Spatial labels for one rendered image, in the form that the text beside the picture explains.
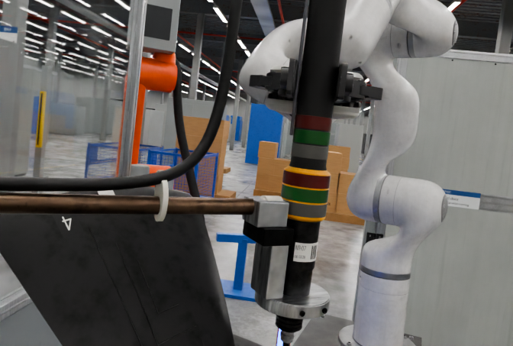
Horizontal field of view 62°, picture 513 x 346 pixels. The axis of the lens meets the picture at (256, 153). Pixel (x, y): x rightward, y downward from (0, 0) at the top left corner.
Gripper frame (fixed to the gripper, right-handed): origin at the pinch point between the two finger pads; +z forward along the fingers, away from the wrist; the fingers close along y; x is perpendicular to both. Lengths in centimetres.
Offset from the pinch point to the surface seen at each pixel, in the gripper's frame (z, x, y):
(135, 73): -127, 12, 70
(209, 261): -4.5, -19.5, 8.8
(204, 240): -6.4, -17.9, 10.0
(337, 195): -752, -107, -72
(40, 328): -76, -70, 70
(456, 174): -179, -16, -75
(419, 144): -179, -3, -56
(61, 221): 1.8, -15.7, 22.2
